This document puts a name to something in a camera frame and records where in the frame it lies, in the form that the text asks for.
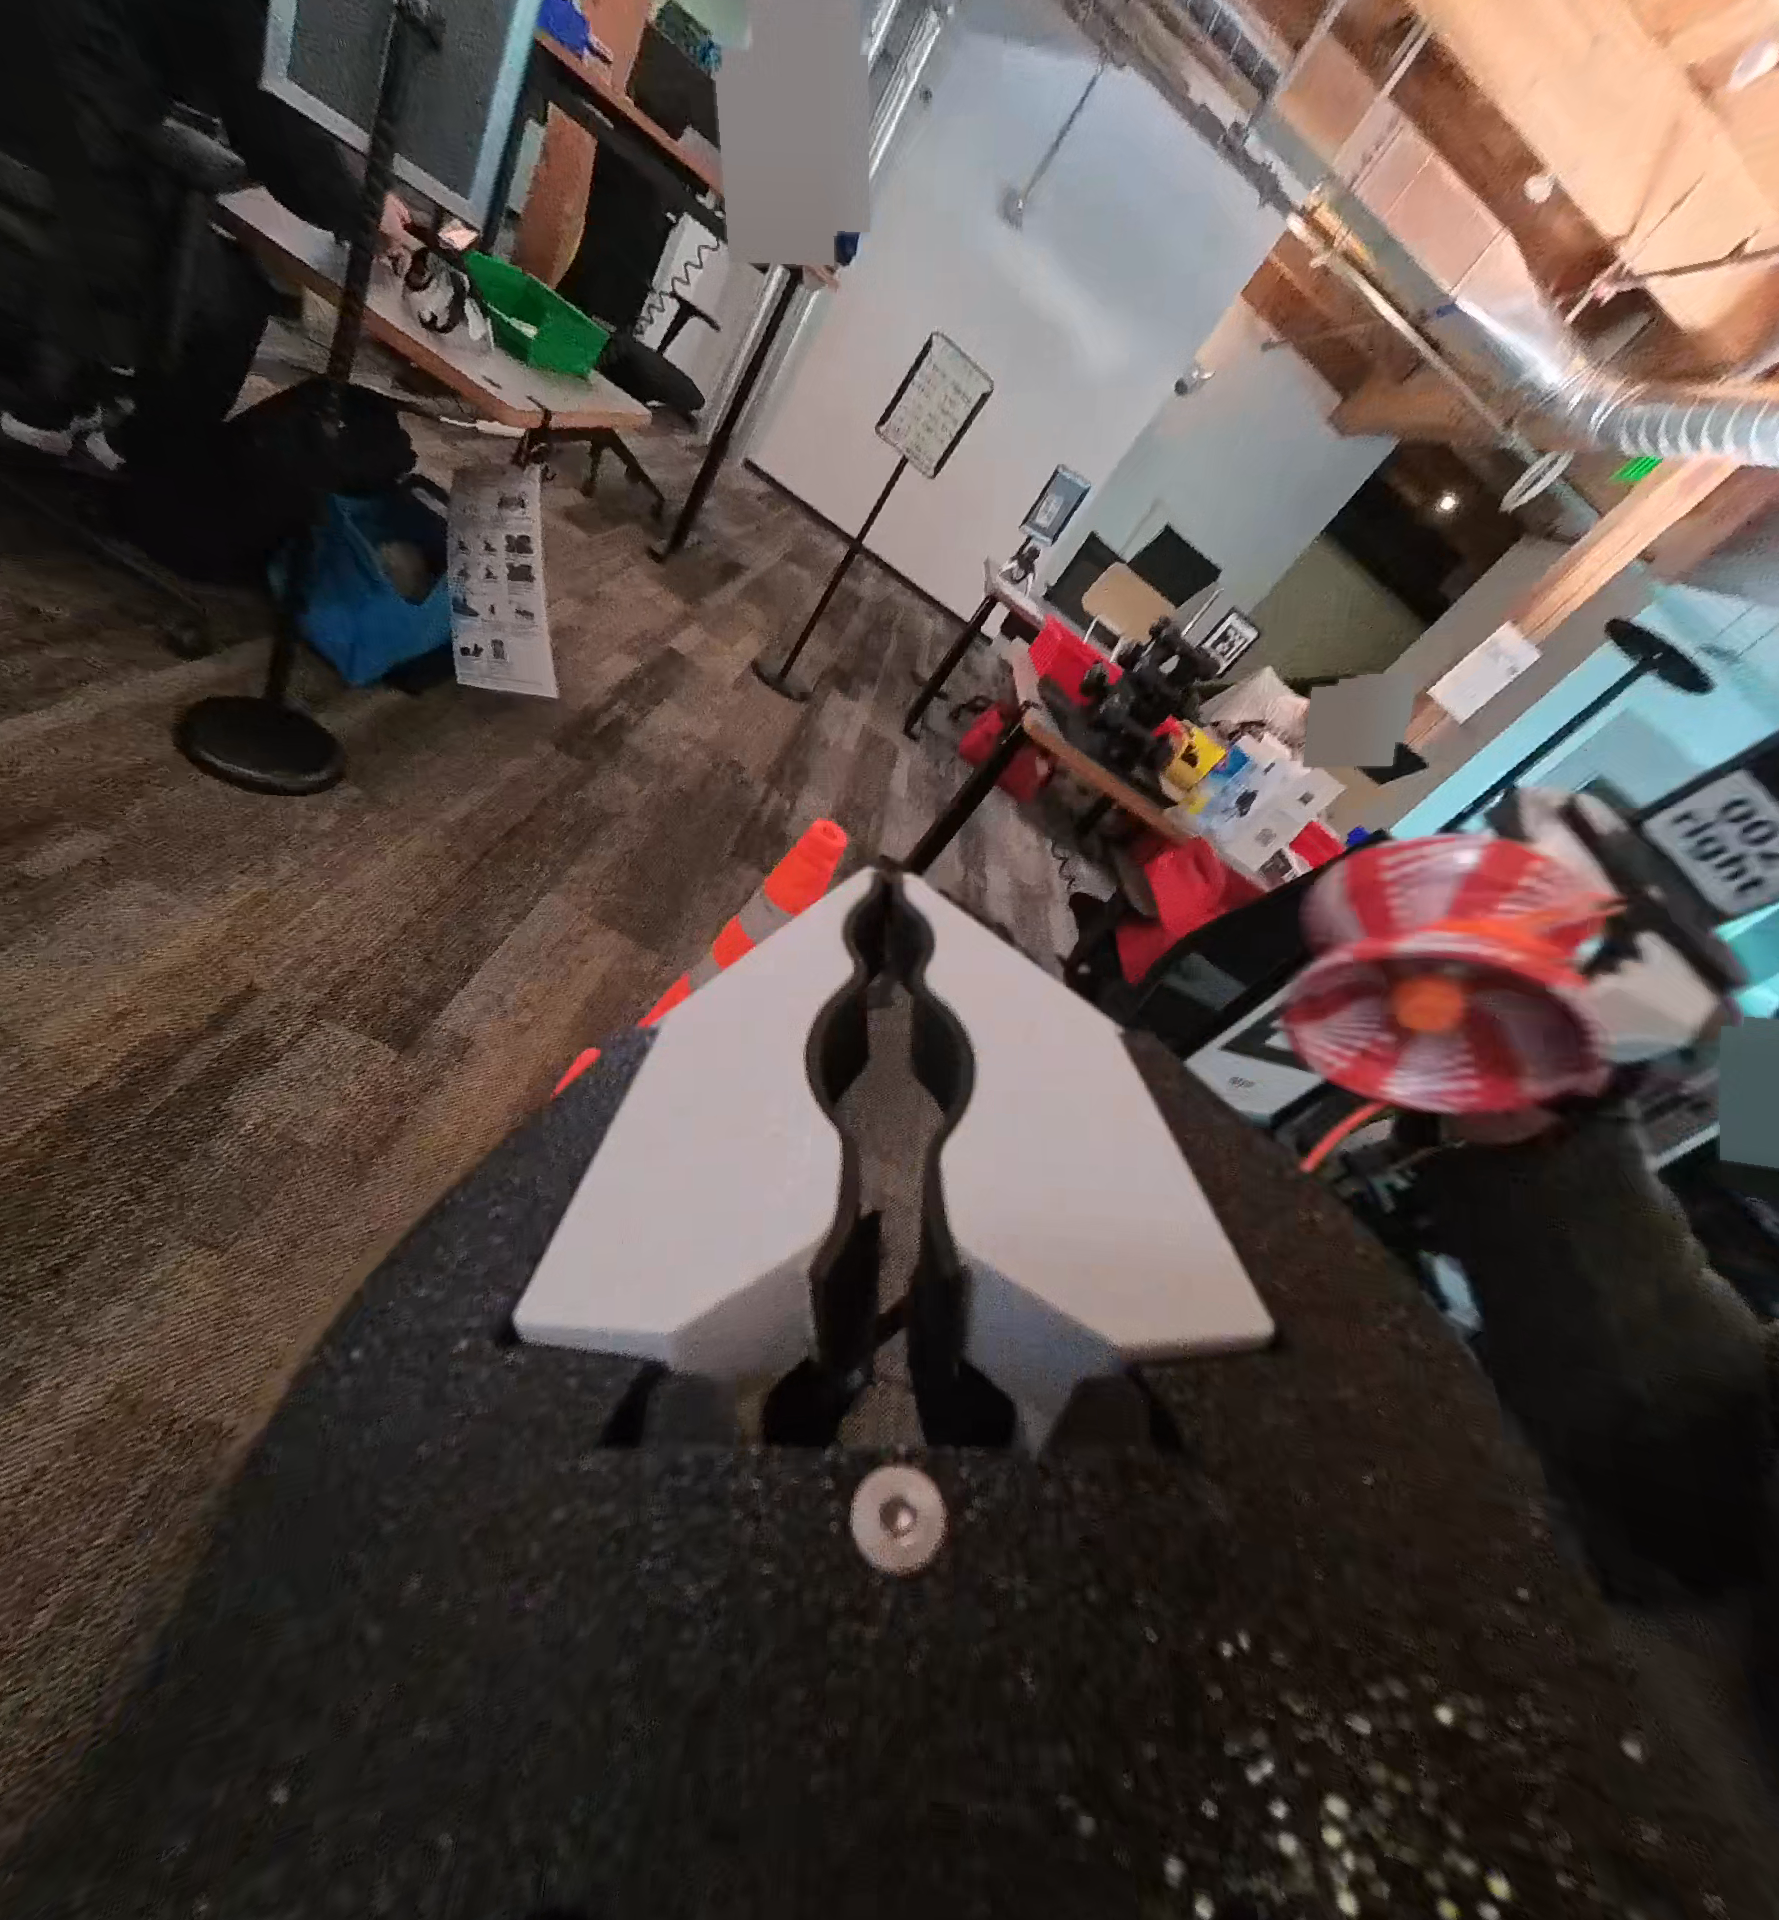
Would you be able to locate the wooden post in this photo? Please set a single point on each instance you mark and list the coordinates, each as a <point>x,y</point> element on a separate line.
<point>575,151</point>

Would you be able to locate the white printed box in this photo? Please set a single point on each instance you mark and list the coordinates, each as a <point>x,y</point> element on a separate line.
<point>1280,795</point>

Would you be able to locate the blue bag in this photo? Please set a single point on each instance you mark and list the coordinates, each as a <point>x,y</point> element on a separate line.
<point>365,584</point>

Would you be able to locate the white side table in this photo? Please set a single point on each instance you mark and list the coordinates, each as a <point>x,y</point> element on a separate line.
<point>410,315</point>

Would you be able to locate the black stand pole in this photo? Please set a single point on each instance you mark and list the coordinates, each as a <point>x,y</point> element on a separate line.
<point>723,426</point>

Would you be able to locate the orange striped traffic cone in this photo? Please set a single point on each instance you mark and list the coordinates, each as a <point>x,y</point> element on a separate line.
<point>800,870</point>

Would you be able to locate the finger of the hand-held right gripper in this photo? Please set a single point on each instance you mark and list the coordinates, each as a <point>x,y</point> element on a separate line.
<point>1550,816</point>
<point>1665,997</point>

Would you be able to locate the white sign stand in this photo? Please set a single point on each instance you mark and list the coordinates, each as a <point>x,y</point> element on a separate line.
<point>936,400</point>

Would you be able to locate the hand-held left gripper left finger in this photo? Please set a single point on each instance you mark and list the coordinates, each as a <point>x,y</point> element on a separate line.
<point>680,1201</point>

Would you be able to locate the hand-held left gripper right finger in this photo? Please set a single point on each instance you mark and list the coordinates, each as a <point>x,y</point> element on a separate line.
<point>1101,1201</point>

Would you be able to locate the printed paper sheet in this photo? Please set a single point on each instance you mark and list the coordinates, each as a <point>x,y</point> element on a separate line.
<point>501,584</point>

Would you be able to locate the green tray bin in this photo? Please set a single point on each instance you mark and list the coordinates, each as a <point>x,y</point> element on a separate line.
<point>546,315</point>

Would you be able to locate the narrow silver air duct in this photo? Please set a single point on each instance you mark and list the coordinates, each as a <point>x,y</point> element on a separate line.
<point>1611,389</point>

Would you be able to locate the black bag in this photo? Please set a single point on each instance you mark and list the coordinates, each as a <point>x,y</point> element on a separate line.
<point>260,480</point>

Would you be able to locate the brown work table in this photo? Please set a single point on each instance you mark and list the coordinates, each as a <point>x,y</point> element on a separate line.
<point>1085,765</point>

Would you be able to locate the small red box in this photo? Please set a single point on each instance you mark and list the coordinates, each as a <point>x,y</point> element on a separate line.
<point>1065,654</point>

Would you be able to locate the red white yo-yo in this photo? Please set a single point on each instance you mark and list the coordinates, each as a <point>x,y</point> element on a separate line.
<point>1446,974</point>

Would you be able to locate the black floor lamp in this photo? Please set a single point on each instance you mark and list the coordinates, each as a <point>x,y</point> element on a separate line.
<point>1662,651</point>

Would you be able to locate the person's right forearm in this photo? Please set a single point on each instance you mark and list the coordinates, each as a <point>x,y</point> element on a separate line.
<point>1611,1289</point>

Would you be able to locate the black framed floor sign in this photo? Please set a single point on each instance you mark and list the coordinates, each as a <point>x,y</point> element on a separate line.
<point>1251,1065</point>

